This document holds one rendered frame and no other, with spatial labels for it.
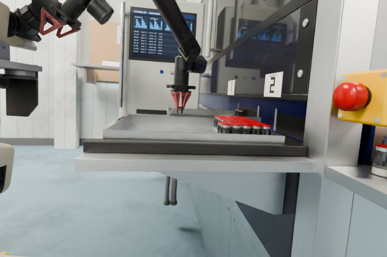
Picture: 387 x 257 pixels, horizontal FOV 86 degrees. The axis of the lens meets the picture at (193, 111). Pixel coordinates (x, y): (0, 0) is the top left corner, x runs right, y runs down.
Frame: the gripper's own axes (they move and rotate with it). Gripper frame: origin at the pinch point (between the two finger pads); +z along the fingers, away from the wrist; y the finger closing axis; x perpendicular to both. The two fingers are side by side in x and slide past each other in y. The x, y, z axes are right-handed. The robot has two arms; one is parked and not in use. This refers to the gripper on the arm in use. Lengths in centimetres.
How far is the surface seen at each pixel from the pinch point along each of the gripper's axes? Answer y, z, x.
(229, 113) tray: 28.4, 2.7, 8.3
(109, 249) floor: -24, 94, 49
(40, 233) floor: -66, 94, 78
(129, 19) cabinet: -15, -46, 58
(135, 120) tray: -18.5, 2.1, -14.4
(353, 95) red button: 3, -9, -60
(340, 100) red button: 3, -8, -59
